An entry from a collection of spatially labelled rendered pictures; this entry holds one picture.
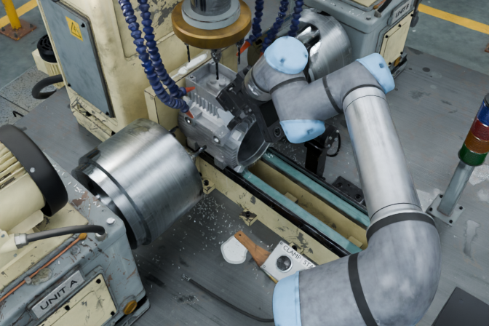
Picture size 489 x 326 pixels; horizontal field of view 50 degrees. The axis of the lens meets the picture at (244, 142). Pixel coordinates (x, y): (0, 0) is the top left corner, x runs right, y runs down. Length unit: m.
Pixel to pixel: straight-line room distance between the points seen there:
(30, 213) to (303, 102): 0.52
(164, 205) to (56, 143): 0.66
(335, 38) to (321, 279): 0.89
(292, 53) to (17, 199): 0.54
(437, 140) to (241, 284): 0.78
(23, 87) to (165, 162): 1.52
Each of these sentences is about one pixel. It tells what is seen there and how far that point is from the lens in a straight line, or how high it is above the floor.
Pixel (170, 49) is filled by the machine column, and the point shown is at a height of 1.13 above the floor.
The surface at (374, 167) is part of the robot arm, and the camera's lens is 0.81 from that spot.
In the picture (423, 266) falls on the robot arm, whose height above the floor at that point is 1.41.
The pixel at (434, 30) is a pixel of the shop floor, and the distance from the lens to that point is 3.64.
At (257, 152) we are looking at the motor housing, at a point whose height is 0.94.
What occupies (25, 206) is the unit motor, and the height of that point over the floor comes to 1.28.
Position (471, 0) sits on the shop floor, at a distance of 4.03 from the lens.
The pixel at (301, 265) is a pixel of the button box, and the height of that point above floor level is 1.07.
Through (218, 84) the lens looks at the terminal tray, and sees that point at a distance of 1.34.
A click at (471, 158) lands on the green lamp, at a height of 1.05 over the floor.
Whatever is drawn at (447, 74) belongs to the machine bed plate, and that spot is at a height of 0.80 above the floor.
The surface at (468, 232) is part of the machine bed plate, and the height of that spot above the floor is 0.80.
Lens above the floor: 2.01
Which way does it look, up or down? 48 degrees down
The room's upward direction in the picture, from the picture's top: straight up
